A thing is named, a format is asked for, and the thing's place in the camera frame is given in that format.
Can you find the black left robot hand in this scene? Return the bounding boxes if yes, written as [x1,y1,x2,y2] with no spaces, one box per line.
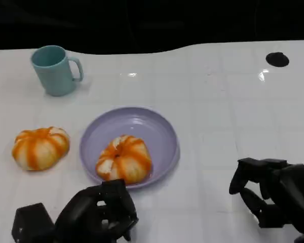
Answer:
[54,179,139,243]

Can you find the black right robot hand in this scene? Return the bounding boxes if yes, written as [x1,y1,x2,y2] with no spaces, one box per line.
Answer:
[229,157,304,234]

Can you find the orange and white bread roll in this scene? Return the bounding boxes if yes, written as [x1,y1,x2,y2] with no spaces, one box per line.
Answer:
[95,134,153,185]
[11,126,71,172]

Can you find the lilac plate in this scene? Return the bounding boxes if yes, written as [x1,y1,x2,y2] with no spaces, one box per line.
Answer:
[79,106,181,190]

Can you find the black round table grommet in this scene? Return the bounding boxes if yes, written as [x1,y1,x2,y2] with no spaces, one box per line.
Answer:
[265,52,290,68]

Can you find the pale green mug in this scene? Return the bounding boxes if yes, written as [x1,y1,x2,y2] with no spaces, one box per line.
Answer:
[30,45,84,97]

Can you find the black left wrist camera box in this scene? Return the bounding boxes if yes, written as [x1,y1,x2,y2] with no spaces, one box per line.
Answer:
[11,202,56,243]

